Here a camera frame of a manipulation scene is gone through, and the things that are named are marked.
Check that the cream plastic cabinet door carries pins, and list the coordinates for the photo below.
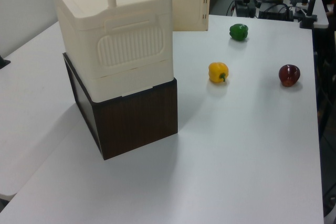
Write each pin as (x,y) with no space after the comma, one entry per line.
(186,9)

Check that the black electronics unit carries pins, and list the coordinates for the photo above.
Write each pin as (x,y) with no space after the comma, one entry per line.
(244,7)

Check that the green bell pepper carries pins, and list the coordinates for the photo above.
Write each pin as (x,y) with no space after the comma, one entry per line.
(238,32)

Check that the black pole clamp base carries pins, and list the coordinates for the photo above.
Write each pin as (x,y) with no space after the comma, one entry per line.
(308,22)

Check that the yellow bell pepper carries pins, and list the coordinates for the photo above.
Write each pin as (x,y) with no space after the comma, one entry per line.
(217,72)

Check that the dark red apple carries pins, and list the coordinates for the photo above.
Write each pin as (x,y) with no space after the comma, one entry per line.
(288,75)

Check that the large white plastic tray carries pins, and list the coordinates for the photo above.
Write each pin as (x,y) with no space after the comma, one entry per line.
(131,24)

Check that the dark wood box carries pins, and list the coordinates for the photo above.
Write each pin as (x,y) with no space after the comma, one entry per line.
(136,119)

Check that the black bracket on side table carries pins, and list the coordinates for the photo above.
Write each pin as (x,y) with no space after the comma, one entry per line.
(4,62)

